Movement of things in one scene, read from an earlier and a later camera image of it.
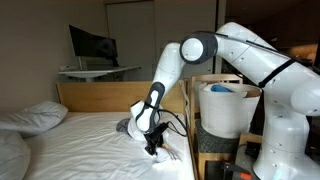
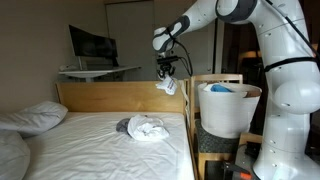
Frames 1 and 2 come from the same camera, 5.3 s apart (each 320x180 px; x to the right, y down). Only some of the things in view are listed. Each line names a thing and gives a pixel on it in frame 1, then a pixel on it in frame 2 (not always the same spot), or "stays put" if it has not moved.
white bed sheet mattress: x=89 y=146 stays put
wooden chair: x=202 y=146 stays put
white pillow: x=34 y=118 stays put
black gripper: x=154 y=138 -> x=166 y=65
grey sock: x=122 y=125 stays put
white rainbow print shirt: x=165 y=154 -> x=168 y=84
